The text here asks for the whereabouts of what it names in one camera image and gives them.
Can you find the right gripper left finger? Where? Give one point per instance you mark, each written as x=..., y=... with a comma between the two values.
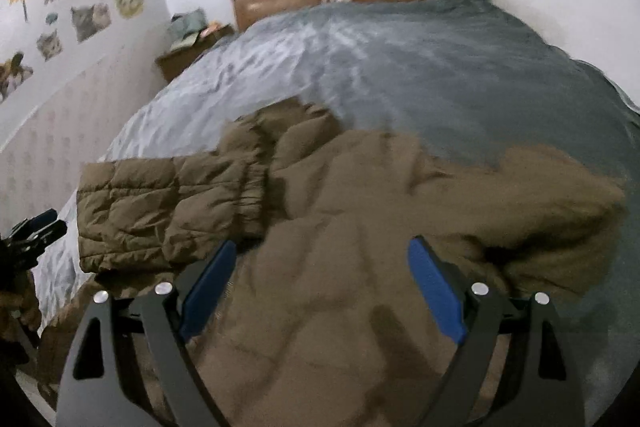
x=128, y=364

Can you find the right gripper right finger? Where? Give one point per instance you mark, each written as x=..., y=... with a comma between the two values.
x=512, y=366

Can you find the brown puffer jacket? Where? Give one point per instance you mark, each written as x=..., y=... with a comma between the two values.
x=322, y=323

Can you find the person's left hand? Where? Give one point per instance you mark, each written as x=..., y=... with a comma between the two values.
x=20, y=309

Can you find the dog with hat sticker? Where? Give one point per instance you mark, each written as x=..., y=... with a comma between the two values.
x=13, y=74

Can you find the wooden bedside table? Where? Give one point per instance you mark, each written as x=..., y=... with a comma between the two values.
x=173, y=63

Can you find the two grey cats sticker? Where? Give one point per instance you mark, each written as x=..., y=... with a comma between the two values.
x=89, y=20

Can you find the grey plush bed blanket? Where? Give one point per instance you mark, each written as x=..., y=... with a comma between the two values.
x=463, y=77

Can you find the green bag on nightstand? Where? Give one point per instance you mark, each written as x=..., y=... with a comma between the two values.
x=186, y=24

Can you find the small kitten wall sticker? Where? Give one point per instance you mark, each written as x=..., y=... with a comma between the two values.
x=49, y=45

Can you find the lion face wall sticker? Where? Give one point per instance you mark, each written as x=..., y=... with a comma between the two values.
x=129, y=8

